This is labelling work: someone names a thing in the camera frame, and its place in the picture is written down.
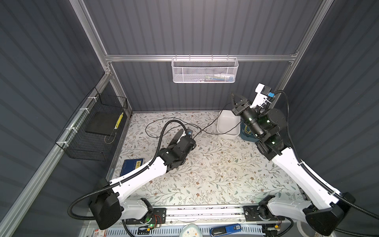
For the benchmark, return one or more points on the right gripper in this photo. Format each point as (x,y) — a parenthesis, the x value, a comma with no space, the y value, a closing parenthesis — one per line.
(243,105)

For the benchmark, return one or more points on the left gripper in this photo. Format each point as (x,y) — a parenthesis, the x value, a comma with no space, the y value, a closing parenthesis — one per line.
(170,148)

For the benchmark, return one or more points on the grey perforated cable spool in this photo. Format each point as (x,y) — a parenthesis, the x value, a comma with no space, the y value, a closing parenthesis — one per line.
(181,133)

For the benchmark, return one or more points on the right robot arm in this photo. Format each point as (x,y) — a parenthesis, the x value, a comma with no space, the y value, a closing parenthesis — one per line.
(325,207)

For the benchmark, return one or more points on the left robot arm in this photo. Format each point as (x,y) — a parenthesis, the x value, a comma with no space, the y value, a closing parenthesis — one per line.
(109,201)

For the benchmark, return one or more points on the white plastic bin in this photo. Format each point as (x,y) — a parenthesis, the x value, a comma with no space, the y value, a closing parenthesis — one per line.
(228,125)

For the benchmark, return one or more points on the teal plastic bin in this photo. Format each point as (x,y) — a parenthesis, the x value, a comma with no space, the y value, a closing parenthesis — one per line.
(246,134)

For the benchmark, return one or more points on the floral table mat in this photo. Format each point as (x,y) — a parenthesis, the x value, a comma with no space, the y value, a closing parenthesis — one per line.
(217,171)

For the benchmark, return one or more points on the blue book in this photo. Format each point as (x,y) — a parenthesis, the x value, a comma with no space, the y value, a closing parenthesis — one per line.
(130,165)

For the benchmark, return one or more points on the yellow marker pen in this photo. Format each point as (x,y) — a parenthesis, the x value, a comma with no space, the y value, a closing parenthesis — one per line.
(118,121)

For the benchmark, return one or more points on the white round device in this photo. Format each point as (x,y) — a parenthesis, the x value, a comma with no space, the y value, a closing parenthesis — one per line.
(191,230)

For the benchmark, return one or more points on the black flat pad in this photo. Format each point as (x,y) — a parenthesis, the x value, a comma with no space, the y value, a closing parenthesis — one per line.
(102,124)

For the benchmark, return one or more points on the blue utility tool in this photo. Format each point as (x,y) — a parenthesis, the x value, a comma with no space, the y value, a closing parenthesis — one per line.
(225,230)

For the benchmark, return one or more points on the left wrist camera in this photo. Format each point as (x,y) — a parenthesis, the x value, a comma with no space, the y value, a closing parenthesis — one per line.
(189,132)

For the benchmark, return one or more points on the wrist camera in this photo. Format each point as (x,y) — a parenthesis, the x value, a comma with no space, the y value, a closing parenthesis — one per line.
(189,132)
(264,96)

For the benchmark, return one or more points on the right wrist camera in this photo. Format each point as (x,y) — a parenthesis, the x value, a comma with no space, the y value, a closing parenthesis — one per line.
(264,96)

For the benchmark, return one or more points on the white wire wall basket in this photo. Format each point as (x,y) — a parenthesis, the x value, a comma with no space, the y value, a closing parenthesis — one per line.
(204,70)

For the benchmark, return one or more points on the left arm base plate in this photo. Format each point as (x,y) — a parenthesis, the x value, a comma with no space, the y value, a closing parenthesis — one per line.
(157,217)

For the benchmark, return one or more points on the black wire wall basket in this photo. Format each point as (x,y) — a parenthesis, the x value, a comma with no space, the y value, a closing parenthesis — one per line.
(78,144)

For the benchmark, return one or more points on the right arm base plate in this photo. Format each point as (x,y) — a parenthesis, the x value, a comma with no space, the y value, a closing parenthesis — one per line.
(256,213)

